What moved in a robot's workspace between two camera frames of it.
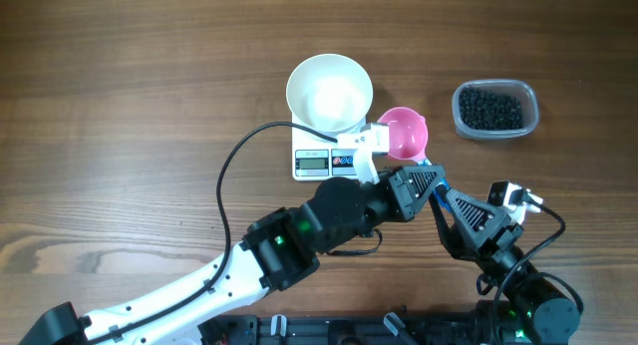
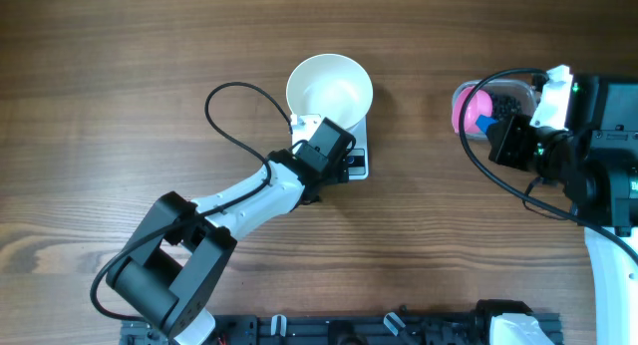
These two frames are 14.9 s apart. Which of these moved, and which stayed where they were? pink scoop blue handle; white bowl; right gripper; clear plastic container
Moved: right gripper; pink scoop blue handle
Stayed: white bowl; clear plastic container
